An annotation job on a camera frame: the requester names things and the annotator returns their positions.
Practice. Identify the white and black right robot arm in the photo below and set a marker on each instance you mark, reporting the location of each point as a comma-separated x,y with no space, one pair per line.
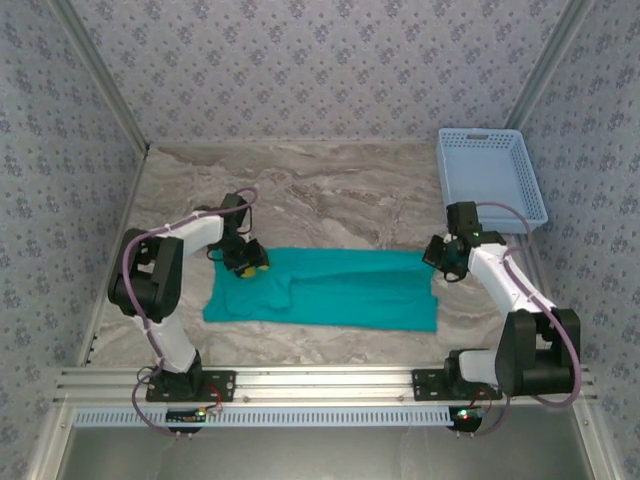
500,285

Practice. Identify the grey metal sheet panel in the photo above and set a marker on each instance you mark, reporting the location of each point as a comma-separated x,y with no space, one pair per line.
320,455

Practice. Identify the aluminium frame post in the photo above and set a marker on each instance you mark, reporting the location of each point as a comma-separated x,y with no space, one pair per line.
546,65
106,75

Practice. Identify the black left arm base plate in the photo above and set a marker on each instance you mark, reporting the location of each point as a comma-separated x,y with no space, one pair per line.
225,385

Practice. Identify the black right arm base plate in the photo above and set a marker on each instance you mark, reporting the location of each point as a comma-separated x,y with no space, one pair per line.
425,382

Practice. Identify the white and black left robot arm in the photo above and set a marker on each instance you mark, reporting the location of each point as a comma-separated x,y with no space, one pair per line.
200,232

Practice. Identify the aluminium mounting rail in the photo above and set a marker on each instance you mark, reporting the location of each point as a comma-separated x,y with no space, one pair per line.
325,382

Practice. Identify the light blue plastic basket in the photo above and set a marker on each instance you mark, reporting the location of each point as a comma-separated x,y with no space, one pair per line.
485,170

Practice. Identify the teal t-shirt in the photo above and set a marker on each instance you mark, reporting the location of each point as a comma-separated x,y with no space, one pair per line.
350,295

